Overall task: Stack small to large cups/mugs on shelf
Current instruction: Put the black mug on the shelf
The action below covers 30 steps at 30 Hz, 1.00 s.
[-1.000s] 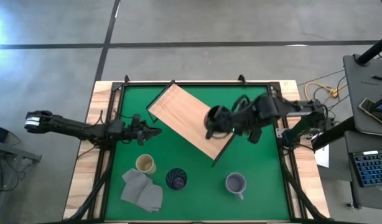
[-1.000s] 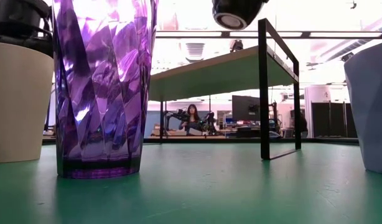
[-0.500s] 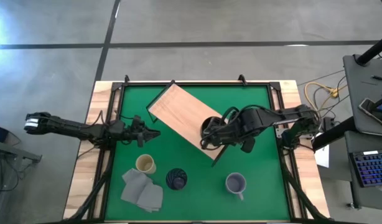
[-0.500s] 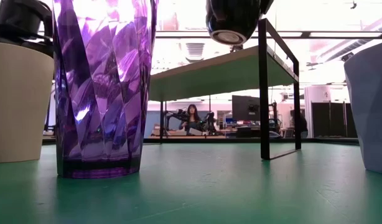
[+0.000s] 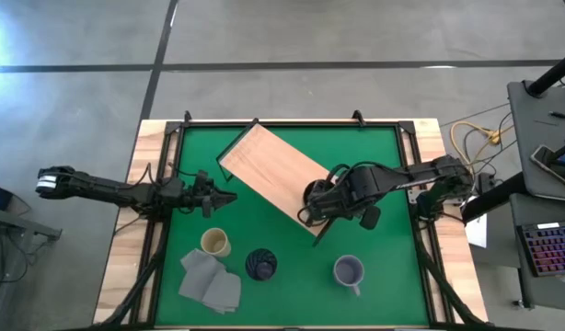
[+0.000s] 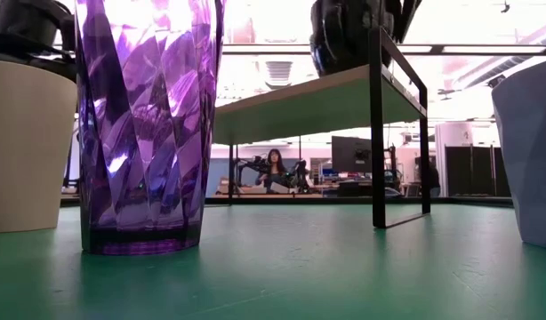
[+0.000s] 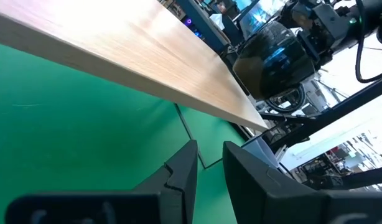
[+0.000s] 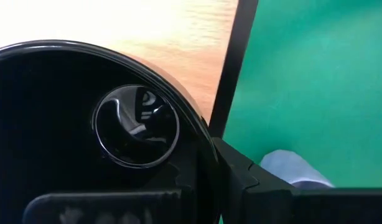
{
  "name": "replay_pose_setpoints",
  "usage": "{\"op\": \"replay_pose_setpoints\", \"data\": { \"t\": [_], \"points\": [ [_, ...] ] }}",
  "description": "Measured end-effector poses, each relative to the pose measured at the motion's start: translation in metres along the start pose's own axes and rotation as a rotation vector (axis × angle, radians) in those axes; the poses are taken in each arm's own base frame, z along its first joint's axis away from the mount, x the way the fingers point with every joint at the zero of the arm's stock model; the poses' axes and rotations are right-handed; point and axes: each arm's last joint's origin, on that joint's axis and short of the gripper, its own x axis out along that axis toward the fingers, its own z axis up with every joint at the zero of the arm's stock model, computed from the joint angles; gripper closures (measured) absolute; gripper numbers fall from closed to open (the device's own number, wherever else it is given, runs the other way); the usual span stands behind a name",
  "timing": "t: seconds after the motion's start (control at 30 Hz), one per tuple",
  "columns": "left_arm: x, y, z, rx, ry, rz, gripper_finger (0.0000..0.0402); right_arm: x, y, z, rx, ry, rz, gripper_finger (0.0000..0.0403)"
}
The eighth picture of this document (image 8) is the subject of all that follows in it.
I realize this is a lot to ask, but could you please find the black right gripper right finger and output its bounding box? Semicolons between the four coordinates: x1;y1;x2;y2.
212;136;382;224

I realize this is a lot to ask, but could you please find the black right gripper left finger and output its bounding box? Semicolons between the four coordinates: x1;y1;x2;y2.
22;185;198;224

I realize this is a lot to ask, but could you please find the glossy black cup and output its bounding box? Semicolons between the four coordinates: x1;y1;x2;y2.
0;39;222;224

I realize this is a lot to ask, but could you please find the wooden shelf board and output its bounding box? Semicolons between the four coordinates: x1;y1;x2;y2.
0;0;240;125

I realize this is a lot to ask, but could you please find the light blue faceted cup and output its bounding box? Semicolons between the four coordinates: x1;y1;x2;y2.
260;149;335;189

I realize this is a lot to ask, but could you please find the green table mat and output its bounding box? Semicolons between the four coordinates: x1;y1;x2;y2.
218;0;382;224

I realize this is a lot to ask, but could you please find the black metal shelf frame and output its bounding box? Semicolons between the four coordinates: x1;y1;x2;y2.
208;0;259;139

